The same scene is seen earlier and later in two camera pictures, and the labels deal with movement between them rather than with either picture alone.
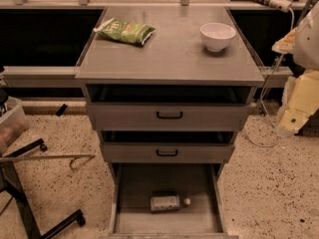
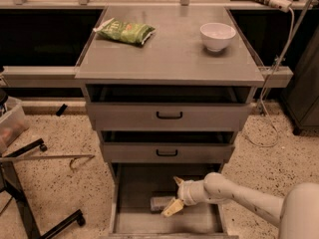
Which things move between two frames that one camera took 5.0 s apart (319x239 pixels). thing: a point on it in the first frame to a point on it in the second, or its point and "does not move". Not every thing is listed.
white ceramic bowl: [216, 36] does not move
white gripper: [308, 47] to [184, 192]
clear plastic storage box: [13, 122] does not move
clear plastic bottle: [167, 203] does not move
